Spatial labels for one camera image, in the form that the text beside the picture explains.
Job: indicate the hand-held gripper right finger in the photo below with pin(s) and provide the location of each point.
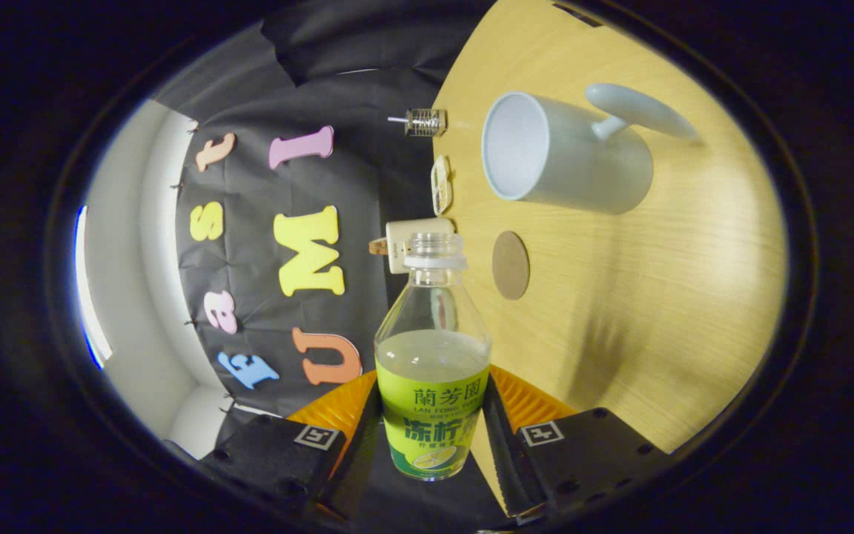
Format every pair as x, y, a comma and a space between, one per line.
590, 452

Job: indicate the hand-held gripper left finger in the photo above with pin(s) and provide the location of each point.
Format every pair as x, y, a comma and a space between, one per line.
271, 460

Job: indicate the clear green-label juice bottle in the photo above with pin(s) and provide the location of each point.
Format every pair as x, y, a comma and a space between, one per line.
433, 400

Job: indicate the round brown coaster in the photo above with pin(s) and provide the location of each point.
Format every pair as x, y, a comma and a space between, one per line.
511, 265

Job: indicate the white cup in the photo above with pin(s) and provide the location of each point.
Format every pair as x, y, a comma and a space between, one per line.
590, 167

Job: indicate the wooden table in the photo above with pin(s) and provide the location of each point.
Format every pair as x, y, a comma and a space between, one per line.
657, 297

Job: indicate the brown bread slice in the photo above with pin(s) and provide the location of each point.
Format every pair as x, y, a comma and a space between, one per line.
378, 246

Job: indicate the long ceiling light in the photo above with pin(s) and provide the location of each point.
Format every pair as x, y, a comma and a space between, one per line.
90, 297

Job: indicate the white toaster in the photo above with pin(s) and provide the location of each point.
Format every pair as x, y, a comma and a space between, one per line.
397, 241

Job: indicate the black backdrop cloth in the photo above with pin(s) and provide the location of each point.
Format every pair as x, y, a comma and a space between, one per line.
368, 170

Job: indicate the white divided tray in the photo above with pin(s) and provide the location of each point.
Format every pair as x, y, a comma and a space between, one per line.
441, 185

